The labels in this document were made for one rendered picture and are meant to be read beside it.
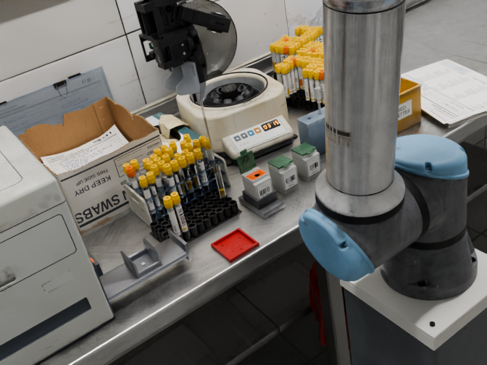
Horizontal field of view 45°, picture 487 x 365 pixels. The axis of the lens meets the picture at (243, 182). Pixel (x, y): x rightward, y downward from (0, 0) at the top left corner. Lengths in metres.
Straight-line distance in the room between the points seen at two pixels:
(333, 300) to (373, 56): 0.85
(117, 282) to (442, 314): 0.55
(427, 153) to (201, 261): 0.48
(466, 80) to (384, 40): 1.01
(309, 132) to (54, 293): 0.64
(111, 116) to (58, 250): 0.66
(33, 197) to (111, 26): 0.76
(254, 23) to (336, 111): 1.15
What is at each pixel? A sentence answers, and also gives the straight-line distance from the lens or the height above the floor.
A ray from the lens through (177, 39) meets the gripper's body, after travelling 1.03.
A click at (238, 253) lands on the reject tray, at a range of 1.10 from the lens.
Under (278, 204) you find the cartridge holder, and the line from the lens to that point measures 1.19.
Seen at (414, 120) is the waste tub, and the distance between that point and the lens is 1.44.
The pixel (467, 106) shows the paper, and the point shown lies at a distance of 1.50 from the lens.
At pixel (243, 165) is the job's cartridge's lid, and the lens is 1.19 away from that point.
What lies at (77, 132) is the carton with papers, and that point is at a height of 0.97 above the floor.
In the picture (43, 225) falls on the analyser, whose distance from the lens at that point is 0.92.
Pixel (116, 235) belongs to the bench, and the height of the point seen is 0.88.
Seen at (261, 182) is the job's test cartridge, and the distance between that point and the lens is 1.17.
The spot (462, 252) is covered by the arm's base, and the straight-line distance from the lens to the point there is 0.94.
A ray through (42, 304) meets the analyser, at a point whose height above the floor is 0.98.
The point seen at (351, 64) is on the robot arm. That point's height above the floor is 1.33.
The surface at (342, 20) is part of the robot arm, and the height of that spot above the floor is 1.38.
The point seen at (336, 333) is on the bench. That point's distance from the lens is 1.47.
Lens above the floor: 1.58
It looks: 33 degrees down
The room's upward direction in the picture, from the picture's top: 12 degrees counter-clockwise
